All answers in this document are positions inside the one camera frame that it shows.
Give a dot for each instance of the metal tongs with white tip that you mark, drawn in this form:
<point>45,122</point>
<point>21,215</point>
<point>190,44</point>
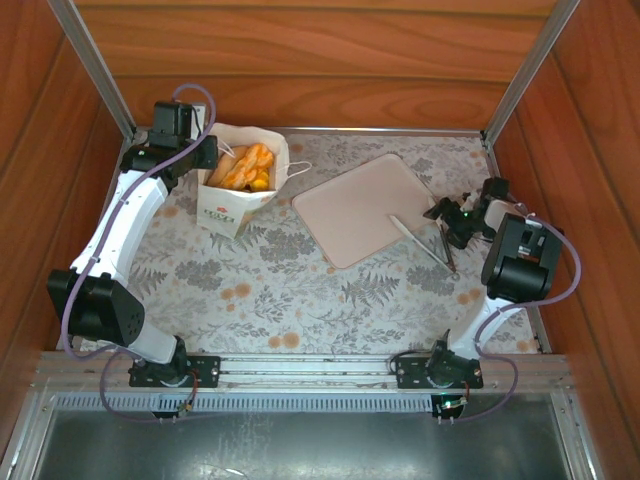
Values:
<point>415,235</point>

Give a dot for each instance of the long tan fake bread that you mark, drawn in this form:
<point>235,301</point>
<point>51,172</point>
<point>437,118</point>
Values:
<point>220,172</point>

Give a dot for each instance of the printed paper bag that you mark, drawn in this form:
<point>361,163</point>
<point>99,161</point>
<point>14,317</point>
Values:
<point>225,210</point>

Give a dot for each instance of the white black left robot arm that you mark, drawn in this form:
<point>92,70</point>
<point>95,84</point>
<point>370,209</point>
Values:
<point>140,200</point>

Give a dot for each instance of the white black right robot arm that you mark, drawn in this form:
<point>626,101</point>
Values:
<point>520,270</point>

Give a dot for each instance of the grey side edge strip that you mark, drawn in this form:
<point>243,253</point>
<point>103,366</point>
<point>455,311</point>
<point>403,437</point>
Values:
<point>109,194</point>

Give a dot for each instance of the pink plastic tray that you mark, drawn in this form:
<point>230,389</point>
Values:
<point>350,210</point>

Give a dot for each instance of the small circuit board connector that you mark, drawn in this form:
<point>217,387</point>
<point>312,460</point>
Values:
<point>187,407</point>
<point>450,406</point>

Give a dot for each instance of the floral tablecloth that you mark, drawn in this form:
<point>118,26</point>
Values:
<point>300,310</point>

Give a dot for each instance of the grey sheet metal panel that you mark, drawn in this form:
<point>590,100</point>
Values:
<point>300,450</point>

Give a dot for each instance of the thin aluminium edge rail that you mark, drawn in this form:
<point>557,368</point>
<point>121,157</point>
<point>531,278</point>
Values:
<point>375,131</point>

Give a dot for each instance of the aluminium frame post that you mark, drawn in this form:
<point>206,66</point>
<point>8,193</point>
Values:
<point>534,60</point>
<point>91,60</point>

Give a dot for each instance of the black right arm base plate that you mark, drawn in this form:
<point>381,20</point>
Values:
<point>410,372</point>

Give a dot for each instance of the aluminium mounting rail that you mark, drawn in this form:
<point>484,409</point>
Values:
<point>310,370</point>

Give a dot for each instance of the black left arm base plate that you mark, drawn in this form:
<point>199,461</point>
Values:
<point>205,370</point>

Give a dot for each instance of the aluminium side frame bar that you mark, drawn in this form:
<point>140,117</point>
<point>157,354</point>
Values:
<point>30,430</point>
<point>575,435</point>

